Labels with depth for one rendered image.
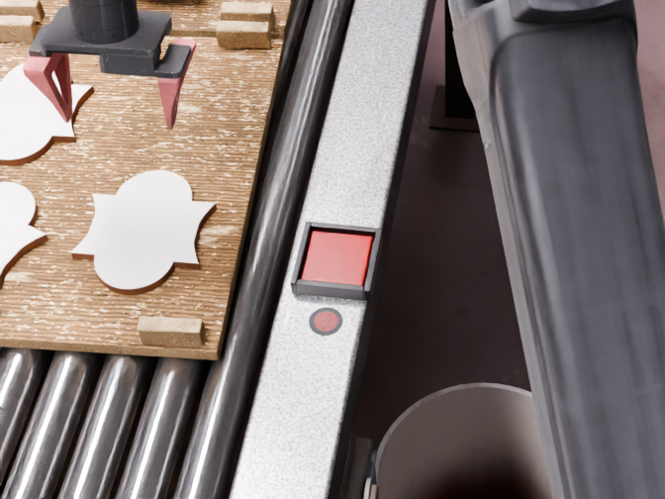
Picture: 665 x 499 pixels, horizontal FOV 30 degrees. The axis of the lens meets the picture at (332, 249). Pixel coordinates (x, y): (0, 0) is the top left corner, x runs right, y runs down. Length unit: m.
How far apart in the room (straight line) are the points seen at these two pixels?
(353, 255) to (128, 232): 0.22
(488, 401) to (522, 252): 1.33
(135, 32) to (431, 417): 0.87
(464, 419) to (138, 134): 0.73
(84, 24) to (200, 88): 0.29
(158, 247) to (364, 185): 0.22
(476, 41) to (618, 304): 0.11
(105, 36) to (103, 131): 0.26
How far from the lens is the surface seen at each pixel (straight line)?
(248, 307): 1.17
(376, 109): 1.32
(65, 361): 1.17
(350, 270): 1.17
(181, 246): 1.19
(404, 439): 1.76
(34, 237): 1.23
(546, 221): 0.45
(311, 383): 1.12
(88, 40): 1.09
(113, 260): 1.19
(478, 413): 1.80
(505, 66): 0.45
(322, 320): 1.15
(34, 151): 1.31
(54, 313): 1.19
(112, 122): 1.33
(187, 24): 1.42
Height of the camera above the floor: 1.86
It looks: 52 degrees down
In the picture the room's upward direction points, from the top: 7 degrees counter-clockwise
